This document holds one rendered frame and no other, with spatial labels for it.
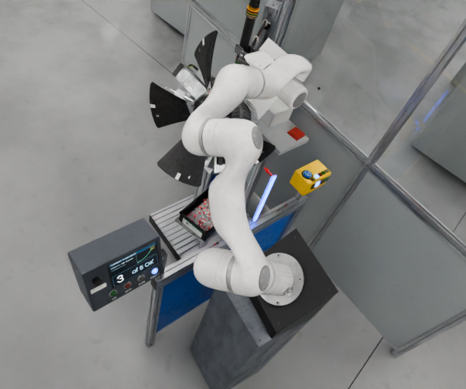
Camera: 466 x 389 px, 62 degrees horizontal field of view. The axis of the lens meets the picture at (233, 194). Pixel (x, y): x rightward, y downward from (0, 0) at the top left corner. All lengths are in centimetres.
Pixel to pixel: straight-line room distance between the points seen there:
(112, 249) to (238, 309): 56
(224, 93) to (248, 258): 44
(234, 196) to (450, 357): 238
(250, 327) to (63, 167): 204
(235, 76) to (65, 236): 197
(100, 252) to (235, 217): 45
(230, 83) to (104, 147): 229
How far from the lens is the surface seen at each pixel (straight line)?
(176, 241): 264
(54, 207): 292
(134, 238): 128
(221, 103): 104
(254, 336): 154
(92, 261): 124
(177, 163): 183
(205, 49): 193
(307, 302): 145
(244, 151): 96
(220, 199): 103
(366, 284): 265
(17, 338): 254
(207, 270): 113
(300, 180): 184
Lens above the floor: 234
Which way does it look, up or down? 50 degrees down
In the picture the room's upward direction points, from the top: 19 degrees clockwise
